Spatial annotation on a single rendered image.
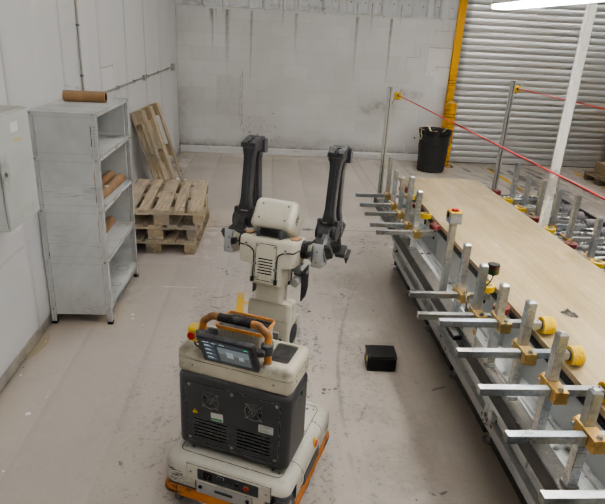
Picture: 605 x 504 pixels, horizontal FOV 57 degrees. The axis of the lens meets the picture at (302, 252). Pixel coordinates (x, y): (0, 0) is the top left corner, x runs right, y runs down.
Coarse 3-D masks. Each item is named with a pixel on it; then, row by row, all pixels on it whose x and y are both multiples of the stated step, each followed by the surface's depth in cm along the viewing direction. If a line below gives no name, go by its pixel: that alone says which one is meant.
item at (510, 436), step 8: (504, 432) 178; (512, 432) 177; (520, 432) 177; (528, 432) 177; (536, 432) 177; (544, 432) 178; (552, 432) 178; (560, 432) 178; (568, 432) 178; (576, 432) 178; (584, 432) 179; (512, 440) 176; (520, 440) 176; (528, 440) 176; (536, 440) 176; (544, 440) 176; (552, 440) 176; (560, 440) 177; (568, 440) 177; (576, 440) 177; (584, 440) 177
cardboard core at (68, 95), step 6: (66, 90) 405; (72, 90) 405; (78, 90) 407; (66, 96) 404; (72, 96) 404; (78, 96) 404; (84, 96) 404; (90, 96) 405; (96, 96) 405; (102, 96) 405; (96, 102) 409; (102, 102) 409
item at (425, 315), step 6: (420, 312) 273; (426, 312) 273; (432, 312) 273; (438, 312) 274; (444, 312) 274; (450, 312) 274; (456, 312) 275; (462, 312) 275; (468, 312) 275; (420, 318) 272; (426, 318) 272; (432, 318) 272
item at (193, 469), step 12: (192, 468) 252; (204, 468) 249; (204, 480) 252; (216, 480) 249; (228, 480) 247; (240, 480) 244; (252, 480) 244; (240, 492) 247; (252, 492) 244; (264, 492) 242
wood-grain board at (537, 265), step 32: (416, 192) 470; (448, 192) 475; (480, 192) 481; (448, 224) 392; (480, 224) 396; (512, 224) 400; (480, 256) 337; (512, 256) 340; (544, 256) 343; (576, 256) 346; (512, 288) 295; (544, 288) 298; (576, 288) 300; (576, 320) 265; (576, 384) 218
